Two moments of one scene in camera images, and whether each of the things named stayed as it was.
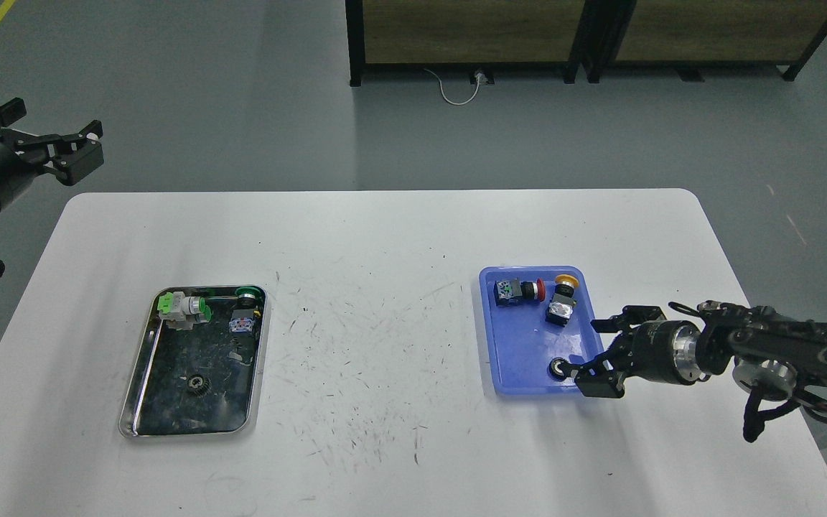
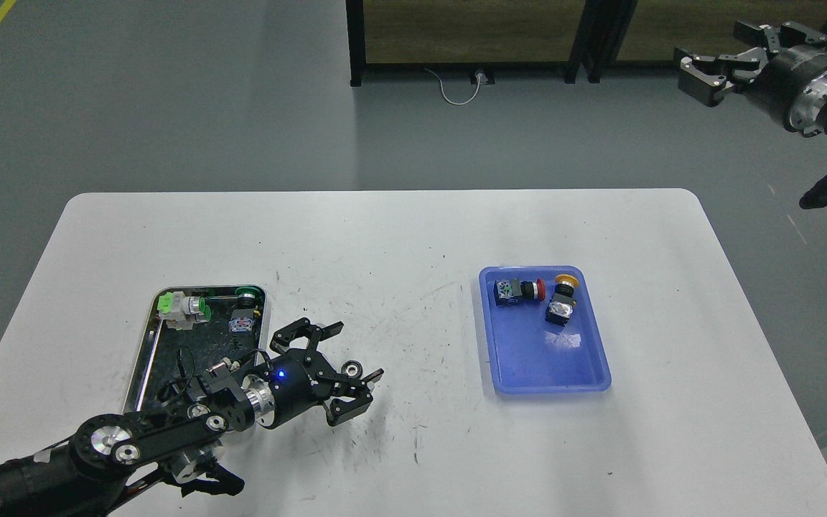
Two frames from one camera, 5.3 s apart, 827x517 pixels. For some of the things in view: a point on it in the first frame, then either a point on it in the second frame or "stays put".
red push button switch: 514,292 stays put
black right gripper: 669,351 -> 797,83
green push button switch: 243,316 stays put
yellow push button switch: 561,306 stays put
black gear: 555,368 -> 352,369
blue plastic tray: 533,314 stays put
